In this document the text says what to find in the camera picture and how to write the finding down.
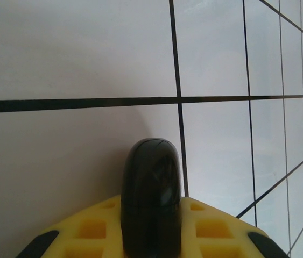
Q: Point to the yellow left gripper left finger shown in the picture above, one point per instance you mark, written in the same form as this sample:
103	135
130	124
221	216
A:
67	239

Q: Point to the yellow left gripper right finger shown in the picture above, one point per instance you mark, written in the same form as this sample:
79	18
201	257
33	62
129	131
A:
237	231

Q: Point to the black earbud charging case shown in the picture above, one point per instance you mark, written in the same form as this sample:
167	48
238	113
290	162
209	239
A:
151	188

